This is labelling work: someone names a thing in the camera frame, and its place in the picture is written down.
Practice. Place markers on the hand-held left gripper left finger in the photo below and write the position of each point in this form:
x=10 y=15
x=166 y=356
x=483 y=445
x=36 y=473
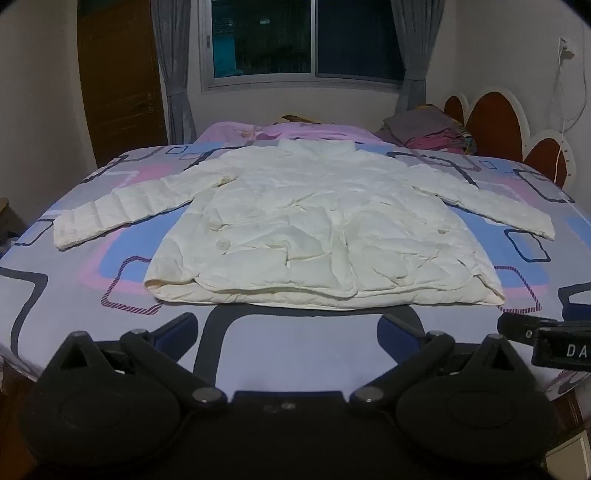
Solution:
x=178 y=330

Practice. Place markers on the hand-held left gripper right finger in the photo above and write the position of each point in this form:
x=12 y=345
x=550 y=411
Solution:
x=397 y=334

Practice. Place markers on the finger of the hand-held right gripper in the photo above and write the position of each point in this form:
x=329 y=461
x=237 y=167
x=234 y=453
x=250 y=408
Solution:
x=519 y=328

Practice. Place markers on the white puffer jacket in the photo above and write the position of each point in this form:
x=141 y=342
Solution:
x=295 y=221

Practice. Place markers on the bed with patterned sheet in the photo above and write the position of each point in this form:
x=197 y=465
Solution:
x=69 y=277

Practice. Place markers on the pink folded cloth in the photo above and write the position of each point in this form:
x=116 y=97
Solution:
x=438 y=142

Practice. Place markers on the dark bedside object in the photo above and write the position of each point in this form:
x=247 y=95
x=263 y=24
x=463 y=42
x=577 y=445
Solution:
x=11 y=219

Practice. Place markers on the brown and white headboard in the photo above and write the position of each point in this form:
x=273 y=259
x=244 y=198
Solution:
x=496 y=120

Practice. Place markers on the pink blanket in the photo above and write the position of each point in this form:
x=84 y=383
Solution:
x=323 y=131

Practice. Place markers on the small brown object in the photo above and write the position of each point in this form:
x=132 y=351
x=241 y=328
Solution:
x=300 y=119

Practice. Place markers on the brown wooden door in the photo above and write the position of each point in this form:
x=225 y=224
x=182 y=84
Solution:
x=117 y=83

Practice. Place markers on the grey curtain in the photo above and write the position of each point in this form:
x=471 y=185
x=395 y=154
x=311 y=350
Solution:
x=173 y=69
x=415 y=55

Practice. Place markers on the window with white frame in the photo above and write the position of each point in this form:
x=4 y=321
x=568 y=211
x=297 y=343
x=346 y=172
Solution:
x=268 y=37

